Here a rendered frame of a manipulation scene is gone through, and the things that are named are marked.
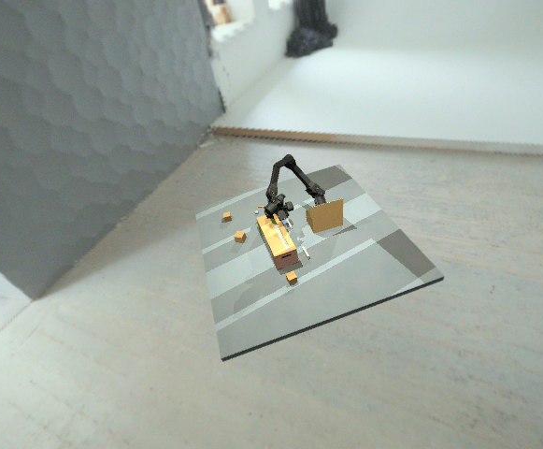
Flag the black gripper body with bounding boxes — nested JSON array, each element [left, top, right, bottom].
[[264, 201, 293, 219]]

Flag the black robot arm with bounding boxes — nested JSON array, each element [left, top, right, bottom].
[[264, 154, 326, 221]]

